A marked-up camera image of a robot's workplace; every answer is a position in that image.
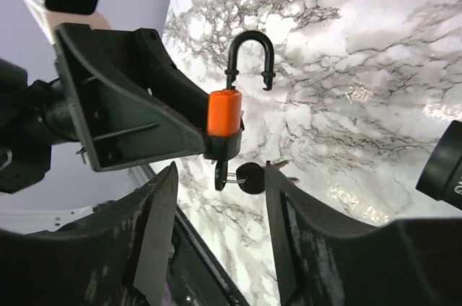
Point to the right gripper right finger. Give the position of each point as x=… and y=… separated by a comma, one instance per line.
x=324, y=257

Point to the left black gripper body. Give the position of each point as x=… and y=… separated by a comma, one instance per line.
x=33, y=119

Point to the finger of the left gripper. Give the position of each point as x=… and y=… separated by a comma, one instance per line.
x=129, y=103

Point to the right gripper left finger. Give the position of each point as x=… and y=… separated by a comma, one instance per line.
x=115, y=256

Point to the orange black padlock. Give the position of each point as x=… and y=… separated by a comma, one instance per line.
x=224, y=121

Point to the black key bunch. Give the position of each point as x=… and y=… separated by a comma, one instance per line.
x=250, y=177

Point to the all black padlock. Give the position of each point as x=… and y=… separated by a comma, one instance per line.
x=441, y=176

